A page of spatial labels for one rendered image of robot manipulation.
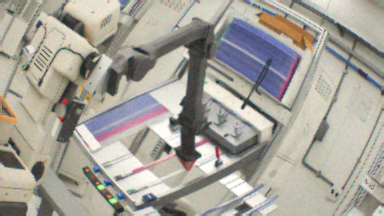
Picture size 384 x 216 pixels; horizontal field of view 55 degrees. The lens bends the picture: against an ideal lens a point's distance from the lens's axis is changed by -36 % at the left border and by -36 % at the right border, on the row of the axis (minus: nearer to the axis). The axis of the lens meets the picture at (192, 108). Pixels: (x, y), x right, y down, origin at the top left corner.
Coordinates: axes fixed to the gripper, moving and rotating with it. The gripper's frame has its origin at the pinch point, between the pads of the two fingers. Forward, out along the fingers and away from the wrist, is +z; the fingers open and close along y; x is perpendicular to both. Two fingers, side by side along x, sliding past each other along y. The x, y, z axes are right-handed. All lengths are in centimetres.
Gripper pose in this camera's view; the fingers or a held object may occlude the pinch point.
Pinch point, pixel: (187, 168)
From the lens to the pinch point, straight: 227.5
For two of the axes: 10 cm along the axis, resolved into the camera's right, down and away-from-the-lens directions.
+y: -6.0, -4.4, 6.7
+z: -0.1, 8.4, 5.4
